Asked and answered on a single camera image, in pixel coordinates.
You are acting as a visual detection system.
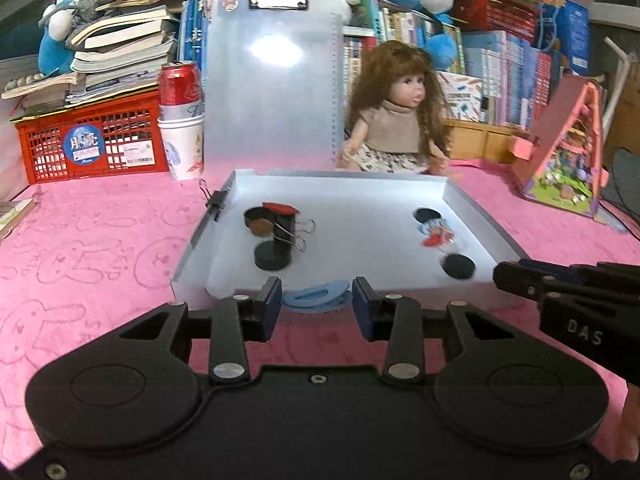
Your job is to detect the large black binder clip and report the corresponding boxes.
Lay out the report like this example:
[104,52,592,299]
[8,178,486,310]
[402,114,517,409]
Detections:
[267,207,317,253]

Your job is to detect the dark bag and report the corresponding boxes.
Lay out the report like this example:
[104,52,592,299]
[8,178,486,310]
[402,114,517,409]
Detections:
[611,147,640,238]

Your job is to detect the row of blue books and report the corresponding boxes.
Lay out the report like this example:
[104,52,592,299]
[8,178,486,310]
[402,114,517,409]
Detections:
[462,30,566,128]

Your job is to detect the white illustrated cardboard box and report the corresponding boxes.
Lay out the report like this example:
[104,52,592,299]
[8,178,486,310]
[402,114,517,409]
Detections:
[440,71,483,121]

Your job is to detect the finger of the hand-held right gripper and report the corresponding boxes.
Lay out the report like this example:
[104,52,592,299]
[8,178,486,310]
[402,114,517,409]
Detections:
[492,261,640,306]
[517,259,640,282]

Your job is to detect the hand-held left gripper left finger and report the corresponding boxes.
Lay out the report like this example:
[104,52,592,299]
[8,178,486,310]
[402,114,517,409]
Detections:
[119,277,284,386]

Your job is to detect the upright blue folders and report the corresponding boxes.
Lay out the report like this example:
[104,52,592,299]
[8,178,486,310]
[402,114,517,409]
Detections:
[180,0,211,78]

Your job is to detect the blue clip with bear print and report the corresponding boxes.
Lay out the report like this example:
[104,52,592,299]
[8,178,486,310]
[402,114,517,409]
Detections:
[419,219,456,250]

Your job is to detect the wooden desk organizer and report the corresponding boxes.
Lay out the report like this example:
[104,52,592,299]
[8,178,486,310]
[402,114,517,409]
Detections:
[442,119,531,163]

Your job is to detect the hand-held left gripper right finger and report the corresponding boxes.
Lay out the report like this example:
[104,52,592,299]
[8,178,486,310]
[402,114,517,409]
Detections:
[351,277,522,386]

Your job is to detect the pink printed blanket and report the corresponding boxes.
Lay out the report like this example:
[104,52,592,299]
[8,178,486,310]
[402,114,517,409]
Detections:
[0,160,640,466]

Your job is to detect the blue carton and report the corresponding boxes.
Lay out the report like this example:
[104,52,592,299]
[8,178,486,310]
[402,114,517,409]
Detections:
[537,0,591,78]

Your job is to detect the triangular miniature house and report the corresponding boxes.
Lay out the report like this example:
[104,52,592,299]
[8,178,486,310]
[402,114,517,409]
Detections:
[510,77,608,218]

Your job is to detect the brown-haired doll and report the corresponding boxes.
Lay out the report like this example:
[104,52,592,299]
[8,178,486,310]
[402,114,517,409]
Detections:
[340,41,453,176]

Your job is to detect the translucent clipboard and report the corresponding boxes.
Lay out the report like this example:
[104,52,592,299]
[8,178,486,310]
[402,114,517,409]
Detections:
[205,0,343,173]

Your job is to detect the small black binder clip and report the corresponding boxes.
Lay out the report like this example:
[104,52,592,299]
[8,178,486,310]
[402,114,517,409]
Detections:
[199,179,227,221]

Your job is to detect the row of thin books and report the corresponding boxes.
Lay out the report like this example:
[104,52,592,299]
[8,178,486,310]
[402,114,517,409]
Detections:
[342,0,466,131]

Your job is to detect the blue clip with beads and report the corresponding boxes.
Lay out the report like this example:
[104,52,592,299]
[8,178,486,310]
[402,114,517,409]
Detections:
[281,280,353,316]

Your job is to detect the small blue plush toy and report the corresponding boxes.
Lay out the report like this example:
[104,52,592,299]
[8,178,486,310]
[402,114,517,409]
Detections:
[37,2,91,76]

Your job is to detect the stack of books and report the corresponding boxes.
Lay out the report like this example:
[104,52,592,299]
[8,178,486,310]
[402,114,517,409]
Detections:
[2,0,196,111]

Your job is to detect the red drink can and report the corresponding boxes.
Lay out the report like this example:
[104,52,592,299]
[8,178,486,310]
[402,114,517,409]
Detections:
[157,61,205,121]

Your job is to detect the white paper cup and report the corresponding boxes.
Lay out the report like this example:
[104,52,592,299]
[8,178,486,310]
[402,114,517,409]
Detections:
[157,112,206,181]

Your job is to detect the white tubes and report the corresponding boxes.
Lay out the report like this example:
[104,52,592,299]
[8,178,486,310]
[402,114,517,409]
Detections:
[602,37,640,126]

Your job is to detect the red plastic basket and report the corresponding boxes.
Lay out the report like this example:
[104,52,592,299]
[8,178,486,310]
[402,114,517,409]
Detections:
[15,85,171,185]

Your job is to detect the flat lying book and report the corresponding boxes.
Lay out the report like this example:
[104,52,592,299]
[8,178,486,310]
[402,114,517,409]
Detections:
[0,199,36,238]

